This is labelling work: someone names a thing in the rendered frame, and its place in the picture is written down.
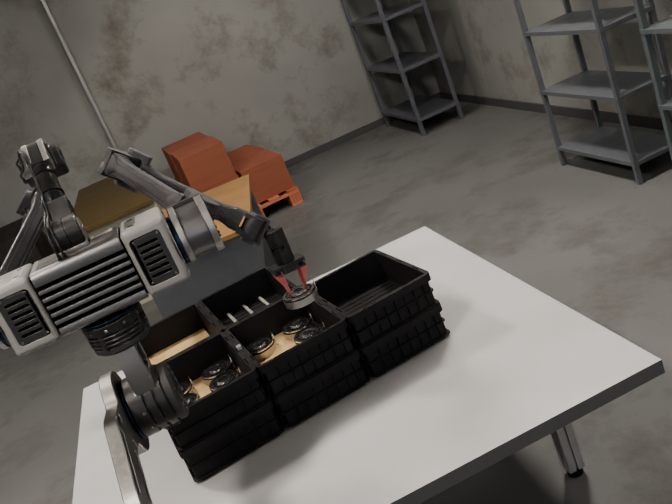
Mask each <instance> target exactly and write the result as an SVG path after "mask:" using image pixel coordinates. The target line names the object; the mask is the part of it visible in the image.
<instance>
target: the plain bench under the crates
mask: <svg viewBox="0 0 672 504"><path fill-rule="evenodd" d="M376 250H379V251H381V252H384V253H386V254H388V255H391V256H393V257H396V258H398V259H400V260H403V261H405V262H407V263H410V264H412V265H415V266H417V267H419V268H422V269H424V270H427V271H428V272H429V274H430V277H431V280H430V281H429V285H430V287H432V288H433V289H434V290H433V292H432V293H433V296H434V298H435V299H437V300H439V302H440V304H441V307H442V311H441V312H440V314H441V317H443V318H444V319H445V321H444V325H445V328H447V329H448V330H450V334H449V335H447V336H446V337H445V338H444V339H442V340H440V341H439V342H437V343H435V344H434V345H432V346H430V347H428V348H427V349H425V350H423V351H422V352H420V353H418V354H417V355H415V356H413V357H411V358H410V359H408V360H406V361H405V362H403V363H401V364H400V365H398V366H396V367H394V368H393V369H391V370H389V371H388V372H386V373H384V374H383V375H381V376H379V377H374V378H371V377H370V376H369V375H368V376H369V377H370V381H369V382H367V383H366V384H365V385H364V386H362V387H361V388H359V389H357V390H355V391H354V392H352V393H350V394H349V395H347V396H345V397H344V398H342V399H340V400H338V401H337V402H335V403H333V404H332V405H330V406H328V407H327V408H325V409H323V410H321V411H320V412H318V413H316V414H315V415H313V416H311V417H310V418H308V419H306V420H305V421H303V422H301V423H299V424H298V425H296V426H294V427H290V428H286V427H285V426H284V425H283V424H282V423H281V421H280V420H279V422H280V423H281V424H282V425H283V427H284V428H285V430H284V431H283V432H282V433H281V434H280V435H279V436H277V437H276V438H274V439H272V440H271V441H269V442H267V443H265V444H264V445H262V446H260V447H259V448H257V449H255V450H254V451H252V452H250V453H249V454H247V455H245V456H243V457H242V458H240V459H238V460H237V461H235V462H233V463H232V464H230V465H228V466H226V467H225V468H223V469H221V470H220V471H218V472H216V473H215V474H213V475H211V476H209V477H208V478H206V479H204V480H202V481H199V482H194V480H193V478H192V476H191V474H190V472H189V470H188V468H187V466H186V464H185V461H184V459H181V457H180V456H179V454H178V452H177V450H176V448H175V446H174V443H173V441H172V439H171V437H170V435H169V433H168V431H167V429H162V430H161V431H159V432H158V433H155V434H153V435H151V436H149V437H148V438H149V444H150V447H149V450H148V451H146V452H144V453H142V454H140V455H139V458H140V462H141V465H142V469H143V472H144V475H145V479H146V482H147V486H148V489H149V492H150V496H151V499H152V502H153V504H420V503H422V502H424V501H426V500H427V499H429V498H431V497H433V496H435V495H437V494H439V493H441V492H442V491H444V490H446V489H448V488H450V487H452V486H454V485H455V484H457V483H459V482H461V481H463V480H465V479H467V478H469V477H470V476H472V475H474V474H476V473H478V472H480V471H482V470H484V469H485V468H487V467H489V466H491V465H493V464H495V463H497V462H499V461H500V460H502V459H504V458H506V457H508V456H510V455H512V454H513V453H515V452H517V451H519V450H521V449H523V448H525V447H527V446H528V445H530V444H532V443H534V442H536V441H538V440H540V439H542V438H543V437H545V436H547V435H549V434H551V436H552V439H553V442H554V445H555V448H556V451H557V454H558V457H559V460H560V462H561V465H562V467H563V468H565V469H566V470H567V474H568V476H569V477H572V478H576V477H579V476H581V475H582V474H583V467H585V464H584V461H583V458H582V455H581V452H580V449H579V446H578V443H577V440H576V437H575V434H574V430H573V427H572V424H571V423H572V422H573V421H575V420H577V419H579V418H581V417H583V416H585V415H586V414H588V413H590V412H592V411H594V410H596V409H598V408H600V407H601V406H603V405H605V404H607V403H609V402H611V401H613V400H615V399H616V398H618V397H620V396H622V395H624V394H626V393H628V392H630V391H631V390H633V389H635V388H637V387H639V386H641V385H643V384H645V383H646V382H648V381H650V380H652V379H654V378H656V377H658V376H659V375H661V374H663V373H665V370H664V366H663V363H662V359H660V358H658V357H656V356H655V355H653V354H651V353H649V352H647V351H646V350H644V349H642V348H640V347H639V346H637V345H635V344H633V343H631V342H630V341H628V340H626V339H624V338H623V337H621V336H619V335H617V334H615V333H614V332H612V331H610V330H608V329H607V328H605V327H603V326H601V325H599V324H598V323H596V322H594V321H592V320H591V319H589V318H587V317H585V316H583V315H582V314H580V313H578V312H576V311H575V310H573V309H571V308H569V307H567V306H566V305H564V304H562V303H560V302H559V301H557V300H555V299H553V298H551V297H550V296H548V295H546V294H544V293H543V292H541V291H539V290H537V289H536V288H534V287H532V286H530V285H528V284H527V283H525V282H523V281H521V280H520V279H518V278H516V277H514V276H512V275H511V274H509V273H507V272H505V271H504V270H502V269H500V268H498V267H496V266H495V265H493V264H491V263H489V262H488V261H486V260H484V259H482V258H480V257H479V256H477V255H475V254H473V253H472V252H470V251H468V250H466V249H464V248H463V247H461V246H459V245H457V244H456V243H454V242H452V241H450V240H448V239H447V238H445V237H443V236H441V235H440V234H438V233H436V232H434V231H432V230H431V229H429V228H427V227H425V226H424V227H422V228H420V229H418V230H415V231H413V232H411V233H409V234H407V235H405V236H403V237H401V238H399V239H397V240H394V241H392V242H390V243H388V244H386V245H384V246H382V247H380V248H378V249H376ZM105 413H106V410H105V405H104V402H103V399H102V396H101V393H100V388H99V382H97V383H94V384H92V385H90V386H88V387H86V388H84V389H83V399H82V409H81V419H80V430H79V440H78V450H77V460H76V471H75V481H74V491H73V501H72V504H124V503H123V499H122V496H121V492H120V488H119V484H118V481H117V477H116V473H115V469H114V466H113V462H112V458H111V454H110V451H109V447H108V443H107V439H106V436H105V432H104V427H103V422H104V417H105Z"/></svg>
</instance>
